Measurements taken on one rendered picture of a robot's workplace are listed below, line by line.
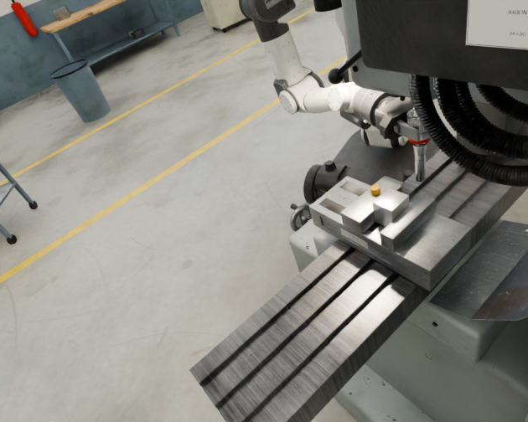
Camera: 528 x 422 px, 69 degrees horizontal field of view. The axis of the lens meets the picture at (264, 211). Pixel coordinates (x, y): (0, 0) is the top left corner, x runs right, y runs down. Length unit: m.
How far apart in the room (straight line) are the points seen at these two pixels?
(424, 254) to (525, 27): 0.63
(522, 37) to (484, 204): 0.82
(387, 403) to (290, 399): 0.81
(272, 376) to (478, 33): 0.69
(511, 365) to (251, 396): 0.57
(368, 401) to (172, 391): 0.95
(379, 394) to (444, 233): 0.83
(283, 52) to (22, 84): 7.09
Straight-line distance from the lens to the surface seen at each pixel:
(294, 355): 0.84
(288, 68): 1.22
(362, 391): 1.59
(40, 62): 8.07
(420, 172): 0.94
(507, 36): 0.30
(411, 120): 0.86
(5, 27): 7.98
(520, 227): 1.13
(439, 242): 0.89
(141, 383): 2.18
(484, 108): 1.17
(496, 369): 1.05
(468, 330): 0.95
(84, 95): 5.35
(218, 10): 6.85
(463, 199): 1.09
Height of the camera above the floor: 1.66
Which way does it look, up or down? 39 degrees down
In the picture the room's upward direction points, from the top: 20 degrees counter-clockwise
